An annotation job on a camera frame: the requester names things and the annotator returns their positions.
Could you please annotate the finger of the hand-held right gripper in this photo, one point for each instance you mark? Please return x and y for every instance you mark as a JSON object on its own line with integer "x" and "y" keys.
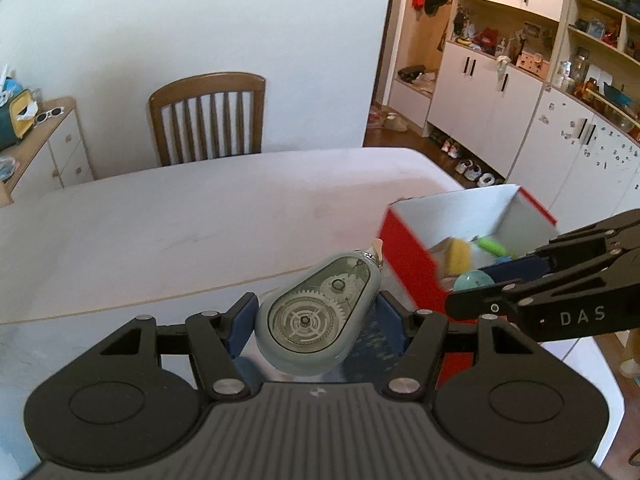
{"x": 515, "y": 267}
{"x": 475, "y": 302}

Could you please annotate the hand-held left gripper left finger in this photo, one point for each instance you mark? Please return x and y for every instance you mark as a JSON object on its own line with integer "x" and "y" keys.
{"x": 245, "y": 320}

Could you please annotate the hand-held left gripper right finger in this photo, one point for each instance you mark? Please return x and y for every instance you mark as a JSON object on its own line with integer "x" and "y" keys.
{"x": 390, "y": 317}

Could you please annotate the small teal round case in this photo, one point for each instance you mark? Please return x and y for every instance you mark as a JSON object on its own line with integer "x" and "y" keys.
{"x": 470, "y": 281}

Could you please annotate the green tube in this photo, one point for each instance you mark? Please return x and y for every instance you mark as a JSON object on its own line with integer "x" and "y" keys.
{"x": 491, "y": 246}

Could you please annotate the small yellow box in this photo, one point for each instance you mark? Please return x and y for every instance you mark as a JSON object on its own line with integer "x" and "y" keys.
{"x": 460, "y": 256}

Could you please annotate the grey-green correction tape dispenser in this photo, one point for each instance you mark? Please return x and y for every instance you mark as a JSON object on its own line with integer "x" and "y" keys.
{"x": 305, "y": 320}

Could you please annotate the red cardboard box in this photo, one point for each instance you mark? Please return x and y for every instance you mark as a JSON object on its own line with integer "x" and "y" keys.
{"x": 410, "y": 255}

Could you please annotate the white children's sneakers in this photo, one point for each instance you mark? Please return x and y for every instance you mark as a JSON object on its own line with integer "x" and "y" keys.
{"x": 486, "y": 180}
{"x": 467, "y": 168}

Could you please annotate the pink children's sneakers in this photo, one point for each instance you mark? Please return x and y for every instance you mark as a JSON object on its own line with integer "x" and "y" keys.
{"x": 451, "y": 148}

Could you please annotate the red slippers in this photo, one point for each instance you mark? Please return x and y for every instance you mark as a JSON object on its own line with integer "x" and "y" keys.
{"x": 376, "y": 117}

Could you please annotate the blue bowl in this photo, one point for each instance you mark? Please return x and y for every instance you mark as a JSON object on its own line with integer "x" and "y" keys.
{"x": 617, "y": 95}

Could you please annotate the white hanging cloth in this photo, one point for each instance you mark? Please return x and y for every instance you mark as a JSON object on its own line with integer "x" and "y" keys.
{"x": 501, "y": 65}

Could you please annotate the tall glass storage jar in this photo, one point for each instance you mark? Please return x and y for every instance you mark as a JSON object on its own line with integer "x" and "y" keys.
{"x": 582, "y": 62}

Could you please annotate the black bag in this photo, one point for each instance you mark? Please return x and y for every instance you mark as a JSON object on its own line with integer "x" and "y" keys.
{"x": 412, "y": 72}

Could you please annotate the brown wooden chair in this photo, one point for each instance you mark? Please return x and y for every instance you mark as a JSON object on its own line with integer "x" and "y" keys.
{"x": 205, "y": 85}

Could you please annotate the white side cabinet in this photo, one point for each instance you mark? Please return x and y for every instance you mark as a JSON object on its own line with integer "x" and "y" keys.
{"x": 65, "y": 150}

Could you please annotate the clear plastic bag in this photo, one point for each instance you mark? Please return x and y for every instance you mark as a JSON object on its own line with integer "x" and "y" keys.
{"x": 6, "y": 169}

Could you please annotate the white sunglasses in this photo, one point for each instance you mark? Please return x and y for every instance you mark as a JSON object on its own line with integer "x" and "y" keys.
{"x": 50, "y": 115}

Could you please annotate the teal and yellow tissue box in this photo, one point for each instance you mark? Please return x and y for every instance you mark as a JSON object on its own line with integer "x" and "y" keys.
{"x": 12, "y": 115}

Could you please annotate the large white cabinet wall unit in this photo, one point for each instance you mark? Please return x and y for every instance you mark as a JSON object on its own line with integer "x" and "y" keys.
{"x": 475, "y": 100}

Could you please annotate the picture frame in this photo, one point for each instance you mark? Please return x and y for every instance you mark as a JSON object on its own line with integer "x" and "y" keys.
{"x": 532, "y": 30}

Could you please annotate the dark wooden door frame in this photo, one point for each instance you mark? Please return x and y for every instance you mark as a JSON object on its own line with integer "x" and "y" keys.
{"x": 382, "y": 35}

